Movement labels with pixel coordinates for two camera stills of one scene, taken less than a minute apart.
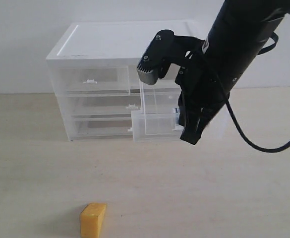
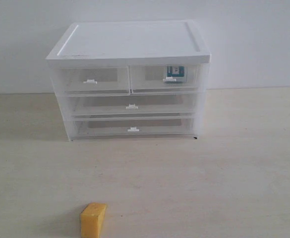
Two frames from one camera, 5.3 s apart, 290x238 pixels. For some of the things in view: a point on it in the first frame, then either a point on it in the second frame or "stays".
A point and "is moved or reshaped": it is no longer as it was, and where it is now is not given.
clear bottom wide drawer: (100, 127) stays
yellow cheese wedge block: (90, 220) stays
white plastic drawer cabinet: (93, 67) stays
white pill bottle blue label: (179, 127) is moved or reshaped
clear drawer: (158, 120) is moved or reshaped
